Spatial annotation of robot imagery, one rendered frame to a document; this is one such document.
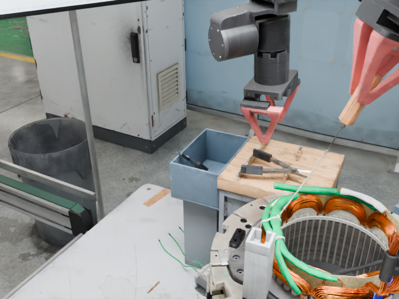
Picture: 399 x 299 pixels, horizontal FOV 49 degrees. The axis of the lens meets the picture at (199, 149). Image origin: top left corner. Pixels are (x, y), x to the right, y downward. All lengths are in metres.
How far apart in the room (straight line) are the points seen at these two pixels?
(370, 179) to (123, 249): 2.09
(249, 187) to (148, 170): 2.10
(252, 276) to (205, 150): 0.53
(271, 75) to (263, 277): 0.33
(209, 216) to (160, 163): 2.03
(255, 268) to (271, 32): 0.36
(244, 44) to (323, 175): 0.32
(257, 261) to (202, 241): 0.48
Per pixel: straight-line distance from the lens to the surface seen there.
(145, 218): 1.20
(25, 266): 2.34
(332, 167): 0.90
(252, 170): 0.81
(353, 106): 0.51
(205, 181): 0.86
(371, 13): 0.48
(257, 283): 0.54
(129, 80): 2.90
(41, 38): 3.33
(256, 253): 0.51
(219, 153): 1.02
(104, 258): 1.10
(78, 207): 1.32
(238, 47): 0.67
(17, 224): 2.61
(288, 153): 0.92
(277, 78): 0.73
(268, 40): 0.70
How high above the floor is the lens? 1.52
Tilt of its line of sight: 29 degrees down
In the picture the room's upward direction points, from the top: straight up
